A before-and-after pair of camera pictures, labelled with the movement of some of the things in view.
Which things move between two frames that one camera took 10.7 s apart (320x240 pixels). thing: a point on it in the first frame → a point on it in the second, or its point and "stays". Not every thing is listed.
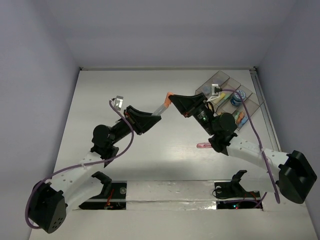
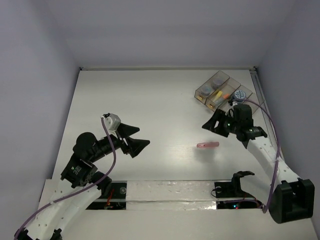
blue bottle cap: (236, 100) stays
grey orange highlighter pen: (160, 110) → (221, 100)
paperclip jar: (218, 80) stays
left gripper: (132, 120) → (125, 143)
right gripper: (188, 106) → (219, 116)
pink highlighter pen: (204, 145) stays
